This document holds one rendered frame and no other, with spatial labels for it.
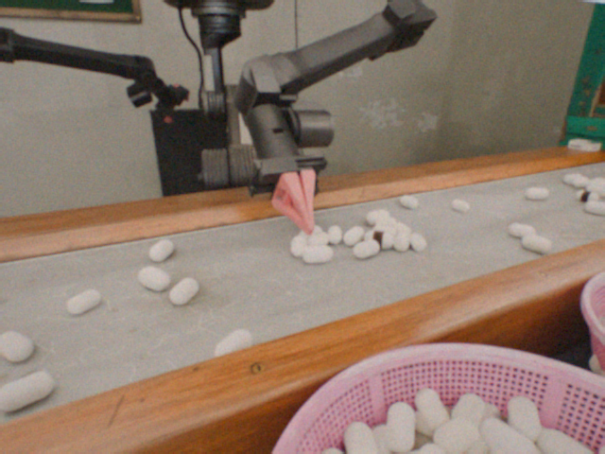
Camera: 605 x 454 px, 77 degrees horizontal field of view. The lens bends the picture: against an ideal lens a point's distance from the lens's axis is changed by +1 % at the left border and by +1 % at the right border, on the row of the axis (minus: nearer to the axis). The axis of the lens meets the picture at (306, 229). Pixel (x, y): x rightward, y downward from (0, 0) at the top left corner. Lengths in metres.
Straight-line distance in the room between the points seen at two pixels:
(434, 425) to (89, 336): 0.29
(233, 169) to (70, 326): 0.52
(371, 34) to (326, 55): 0.13
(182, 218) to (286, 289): 0.23
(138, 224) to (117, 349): 0.25
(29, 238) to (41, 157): 2.03
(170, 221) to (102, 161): 1.99
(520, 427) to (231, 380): 0.19
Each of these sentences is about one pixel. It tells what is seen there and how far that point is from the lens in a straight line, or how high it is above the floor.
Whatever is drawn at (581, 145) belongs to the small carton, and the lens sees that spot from 1.25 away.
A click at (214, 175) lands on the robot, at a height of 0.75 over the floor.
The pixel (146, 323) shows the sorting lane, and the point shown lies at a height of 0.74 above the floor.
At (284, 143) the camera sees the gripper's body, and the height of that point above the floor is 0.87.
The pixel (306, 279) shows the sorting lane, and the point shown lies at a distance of 0.43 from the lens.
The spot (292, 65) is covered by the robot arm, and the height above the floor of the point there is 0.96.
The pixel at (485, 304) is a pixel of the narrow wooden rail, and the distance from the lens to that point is 0.38.
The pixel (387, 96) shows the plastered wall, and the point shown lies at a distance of 2.93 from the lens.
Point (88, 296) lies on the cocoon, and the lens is 0.43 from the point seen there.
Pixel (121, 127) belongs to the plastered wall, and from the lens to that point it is 2.52.
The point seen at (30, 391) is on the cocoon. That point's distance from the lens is 0.34.
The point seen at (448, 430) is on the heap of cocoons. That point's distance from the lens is 0.29.
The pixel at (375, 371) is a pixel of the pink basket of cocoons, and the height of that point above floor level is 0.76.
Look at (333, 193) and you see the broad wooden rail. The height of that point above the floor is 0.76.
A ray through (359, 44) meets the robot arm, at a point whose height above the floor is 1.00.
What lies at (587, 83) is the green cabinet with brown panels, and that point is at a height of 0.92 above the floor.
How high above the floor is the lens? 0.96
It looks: 23 degrees down
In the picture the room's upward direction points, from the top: straight up
